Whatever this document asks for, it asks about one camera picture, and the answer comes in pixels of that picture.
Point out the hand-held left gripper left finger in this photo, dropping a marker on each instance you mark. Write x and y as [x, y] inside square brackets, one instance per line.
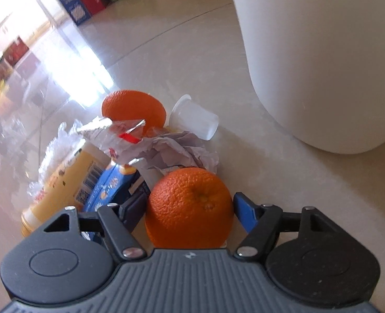
[134, 206]

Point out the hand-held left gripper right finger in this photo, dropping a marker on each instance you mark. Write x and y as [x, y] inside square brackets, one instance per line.
[244, 208]

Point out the blue juice carton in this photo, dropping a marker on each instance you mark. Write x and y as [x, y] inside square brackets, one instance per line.
[114, 182]

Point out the orange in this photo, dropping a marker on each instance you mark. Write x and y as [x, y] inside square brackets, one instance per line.
[186, 205]
[130, 106]

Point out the clear plastic wrapper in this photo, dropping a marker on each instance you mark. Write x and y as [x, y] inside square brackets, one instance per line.
[114, 140]

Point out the yellow canister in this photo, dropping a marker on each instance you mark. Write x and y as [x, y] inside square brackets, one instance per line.
[65, 182]

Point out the white paper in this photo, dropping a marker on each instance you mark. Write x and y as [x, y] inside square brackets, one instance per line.
[182, 150]

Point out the clear plastic bag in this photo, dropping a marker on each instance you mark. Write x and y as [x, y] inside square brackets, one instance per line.
[55, 150]

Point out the clear plastic cup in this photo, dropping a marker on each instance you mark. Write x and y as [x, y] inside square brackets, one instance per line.
[195, 117]

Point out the white trash bin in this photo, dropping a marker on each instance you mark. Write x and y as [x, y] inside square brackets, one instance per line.
[310, 55]

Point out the red printed box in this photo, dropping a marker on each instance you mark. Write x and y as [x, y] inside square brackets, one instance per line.
[15, 50]

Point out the blue carton box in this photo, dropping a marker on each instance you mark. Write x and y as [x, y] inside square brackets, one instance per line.
[70, 3]

